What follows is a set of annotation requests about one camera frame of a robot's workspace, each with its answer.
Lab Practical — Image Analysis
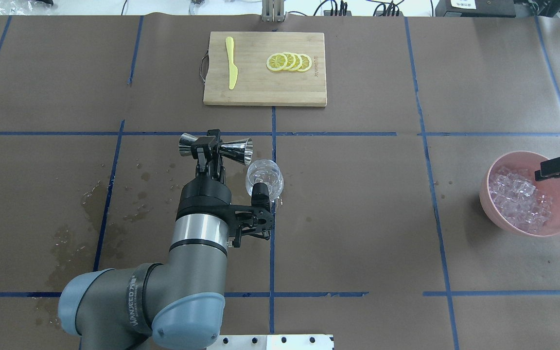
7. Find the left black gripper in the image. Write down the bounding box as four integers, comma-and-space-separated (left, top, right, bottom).
177, 129, 232, 224

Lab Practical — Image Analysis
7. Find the steel cocktail jigger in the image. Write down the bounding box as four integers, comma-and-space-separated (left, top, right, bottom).
178, 133, 253, 166

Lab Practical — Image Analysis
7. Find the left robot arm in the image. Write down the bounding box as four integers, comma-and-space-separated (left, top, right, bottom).
58, 129, 235, 350

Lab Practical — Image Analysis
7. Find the pile of clear ice cubes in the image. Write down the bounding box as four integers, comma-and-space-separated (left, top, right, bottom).
489, 166, 554, 234

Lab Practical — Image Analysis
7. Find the clear wine glass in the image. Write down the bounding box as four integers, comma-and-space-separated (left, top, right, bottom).
245, 159, 284, 204

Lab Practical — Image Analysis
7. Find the pink bowl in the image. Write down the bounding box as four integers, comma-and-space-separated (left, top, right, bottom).
479, 151, 560, 237

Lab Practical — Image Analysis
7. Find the bamboo cutting board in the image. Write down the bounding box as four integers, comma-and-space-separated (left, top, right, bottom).
204, 31, 328, 108

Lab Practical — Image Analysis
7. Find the lemon slice leftmost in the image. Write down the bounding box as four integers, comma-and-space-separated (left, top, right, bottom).
266, 53, 289, 71

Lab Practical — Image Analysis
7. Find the lemon slice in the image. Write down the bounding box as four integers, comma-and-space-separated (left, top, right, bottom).
296, 53, 313, 72
266, 53, 289, 71
289, 52, 303, 71
282, 52, 293, 70

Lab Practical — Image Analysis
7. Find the yellow plastic knife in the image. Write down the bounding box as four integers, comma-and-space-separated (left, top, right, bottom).
225, 37, 238, 89

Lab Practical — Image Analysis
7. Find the lemon slice rightmost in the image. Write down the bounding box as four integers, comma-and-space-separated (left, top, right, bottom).
296, 53, 313, 72

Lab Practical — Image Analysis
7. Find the black power strip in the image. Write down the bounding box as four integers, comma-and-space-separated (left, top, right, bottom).
318, 0, 352, 17

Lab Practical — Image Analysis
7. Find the black equipment box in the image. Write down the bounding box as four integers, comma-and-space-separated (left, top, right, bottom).
434, 0, 516, 18

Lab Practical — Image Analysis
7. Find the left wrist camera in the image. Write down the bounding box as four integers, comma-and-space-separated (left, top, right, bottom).
227, 182, 274, 248

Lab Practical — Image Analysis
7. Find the aluminium frame post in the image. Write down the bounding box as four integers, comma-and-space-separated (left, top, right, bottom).
262, 0, 286, 22

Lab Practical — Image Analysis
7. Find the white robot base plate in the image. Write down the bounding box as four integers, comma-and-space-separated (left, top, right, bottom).
207, 334, 335, 350

